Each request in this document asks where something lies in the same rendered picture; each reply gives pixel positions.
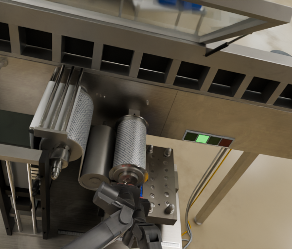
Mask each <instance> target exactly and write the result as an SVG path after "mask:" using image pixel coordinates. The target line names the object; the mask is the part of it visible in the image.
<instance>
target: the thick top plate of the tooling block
mask: <svg viewBox="0 0 292 249"><path fill-rule="evenodd" d="M166 149H167V148H165V147H159V146H153V153H151V154H149V153H147V152H146V163H149V180H148V181H146V182H145V183H143V184H142V197H143V198H144V199H148V200H149V201H150V203H152V204H153V211H152V213H149V214H148V216H147V217H145V219H146V222H148V223H156V224H164V225H172V226H173V225H174V224H175V223H176V221H177V205H176V189H175V173H174V157H173V149H171V154H170V156H169V157H167V156H165V155H164V151H165V150H166ZM170 204H173V205H174V211H173V213H172V214H168V213H167V212H166V207H167V206H169V205H170Z"/></svg>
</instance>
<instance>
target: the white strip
mask: <svg viewBox="0 0 292 249"><path fill-rule="evenodd" d="M59 70H60V69H59V68H58V67H55V68H54V71H53V73H52V76H51V78H50V80H49V82H48V84H47V87H46V89H45V91H44V94H43V96H42V99H41V101H40V103H39V106H38V108H37V111H36V113H35V115H34V118H33V120H32V122H31V125H30V127H29V133H30V144H31V149H36V150H39V145H40V142H41V139H42V137H36V136H34V127H35V126H37V127H38V124H39V122H40V119H41V117H42V114H43V111H44V109H45V106H46V104H47V101H48V99H49V96H50V94H51V91H52V89H53V86H54V83H55V81H56V78H57V76H58V73H59ZM35 202H36V209H37V207H38V204H39V201H38V200H35Z"/></svg>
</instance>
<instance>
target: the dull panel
mask: <svg viewBox="0 0 292 249"><path fill-rule="evenodd" d="M33 118H34V115H29V114H23V113H18V112H12V111H6V110H0V142H4V143H11V144H17V145H24V146H31V144H30V133H29V127H30V125H31V122H32V120H33Z"/></svg>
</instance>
